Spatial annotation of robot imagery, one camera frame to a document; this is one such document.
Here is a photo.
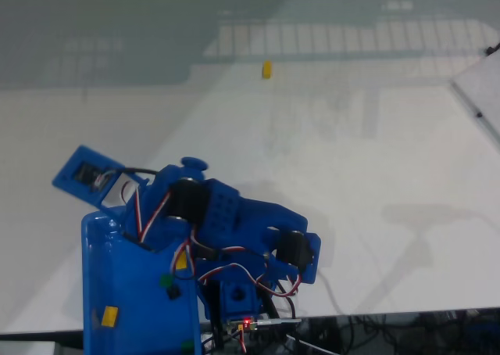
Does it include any controller board with red light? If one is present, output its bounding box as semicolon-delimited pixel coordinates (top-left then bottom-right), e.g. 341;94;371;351
228;317;261;332

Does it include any black camera cable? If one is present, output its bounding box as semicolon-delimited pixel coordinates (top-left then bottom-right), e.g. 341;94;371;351
112;167;298;321

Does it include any blue framed gripper camera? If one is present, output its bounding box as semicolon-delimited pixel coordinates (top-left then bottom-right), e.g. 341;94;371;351
52;145;149;215

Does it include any blue plastic bin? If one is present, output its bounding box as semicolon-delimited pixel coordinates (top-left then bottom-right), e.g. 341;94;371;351
80;210;204;355

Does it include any red white black servo wire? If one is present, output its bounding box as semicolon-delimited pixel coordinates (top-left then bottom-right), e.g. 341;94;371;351
120;178;173;242
171;237;304;298

